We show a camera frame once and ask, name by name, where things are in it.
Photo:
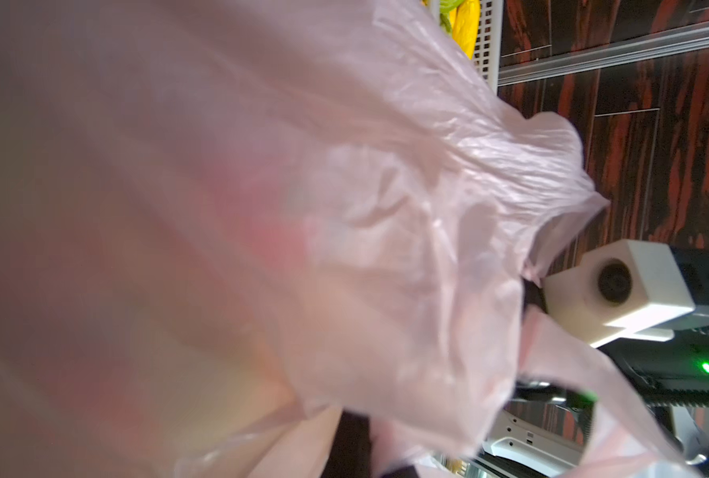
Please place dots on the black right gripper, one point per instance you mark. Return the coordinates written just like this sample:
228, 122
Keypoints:
673, 373

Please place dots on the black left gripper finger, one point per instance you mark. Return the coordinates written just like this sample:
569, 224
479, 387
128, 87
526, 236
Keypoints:
350, 454

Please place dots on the pink plastic bag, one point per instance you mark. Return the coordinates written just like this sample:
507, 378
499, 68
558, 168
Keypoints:
223, 224

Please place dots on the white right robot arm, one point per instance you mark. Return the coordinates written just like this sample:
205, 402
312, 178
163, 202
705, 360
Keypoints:
516, 448

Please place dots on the yellow fake banana bunch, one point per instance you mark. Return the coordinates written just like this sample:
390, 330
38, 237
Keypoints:
460, 20

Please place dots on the white perforated plastic basket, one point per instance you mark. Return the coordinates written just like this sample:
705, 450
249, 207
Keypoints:
487, 53

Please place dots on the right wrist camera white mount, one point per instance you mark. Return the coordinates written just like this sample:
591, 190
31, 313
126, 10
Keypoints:
628, 289

